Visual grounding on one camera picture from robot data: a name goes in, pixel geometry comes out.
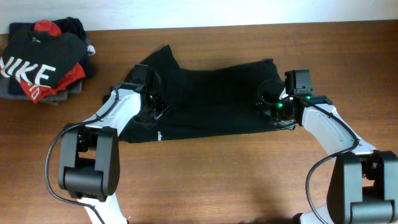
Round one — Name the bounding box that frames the black Sydrogen t-shirt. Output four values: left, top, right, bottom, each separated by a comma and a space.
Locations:
119, 45, 286, 143

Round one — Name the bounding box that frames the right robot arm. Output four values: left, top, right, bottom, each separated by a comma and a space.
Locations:
257, 70, 397, 224

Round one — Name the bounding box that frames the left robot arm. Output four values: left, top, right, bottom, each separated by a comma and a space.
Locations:
58, 64, 169, 223

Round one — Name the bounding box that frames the red folded t-shirt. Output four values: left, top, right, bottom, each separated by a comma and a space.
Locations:
19, 21, 86, 103

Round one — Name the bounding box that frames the grey folded t-shirt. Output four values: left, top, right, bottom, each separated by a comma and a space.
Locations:
0, 39, 96, 106

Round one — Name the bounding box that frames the navy folded t-shirt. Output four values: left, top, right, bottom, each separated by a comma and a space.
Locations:
8, 17, 94, 95

